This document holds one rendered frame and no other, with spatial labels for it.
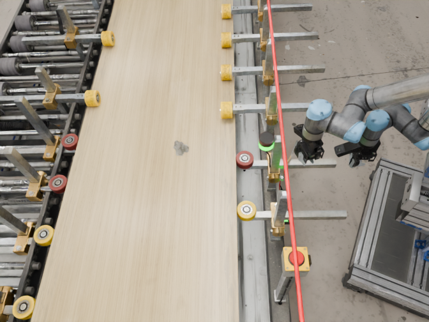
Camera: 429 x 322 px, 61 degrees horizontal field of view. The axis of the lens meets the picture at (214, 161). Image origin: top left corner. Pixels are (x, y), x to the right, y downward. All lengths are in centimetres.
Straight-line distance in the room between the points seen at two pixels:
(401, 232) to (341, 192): 49
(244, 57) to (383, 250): 145
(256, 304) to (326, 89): 203
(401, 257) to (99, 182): 168
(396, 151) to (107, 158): 207
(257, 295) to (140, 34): 156
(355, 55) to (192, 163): 227
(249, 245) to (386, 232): 94
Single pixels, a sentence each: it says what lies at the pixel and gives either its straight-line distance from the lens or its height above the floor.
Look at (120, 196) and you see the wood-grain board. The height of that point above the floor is 90.
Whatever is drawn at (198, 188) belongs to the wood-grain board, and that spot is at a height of 90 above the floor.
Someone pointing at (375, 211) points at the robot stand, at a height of 23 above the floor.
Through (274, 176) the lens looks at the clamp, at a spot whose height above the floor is 87.
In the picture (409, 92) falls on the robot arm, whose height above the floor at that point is 144.
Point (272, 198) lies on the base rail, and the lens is 176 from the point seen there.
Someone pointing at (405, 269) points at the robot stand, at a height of 21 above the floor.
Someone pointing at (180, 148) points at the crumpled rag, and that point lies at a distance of 166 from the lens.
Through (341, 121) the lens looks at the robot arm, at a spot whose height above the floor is 132.
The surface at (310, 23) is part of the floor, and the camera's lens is 379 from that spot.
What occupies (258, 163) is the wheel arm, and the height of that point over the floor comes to 86.
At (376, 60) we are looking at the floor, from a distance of 355.
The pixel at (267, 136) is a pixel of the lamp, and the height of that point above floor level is 111.
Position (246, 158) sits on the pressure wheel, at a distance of 162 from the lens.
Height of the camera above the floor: 227
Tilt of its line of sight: 58 degrees down
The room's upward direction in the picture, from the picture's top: 6 degrees counter-clockwise
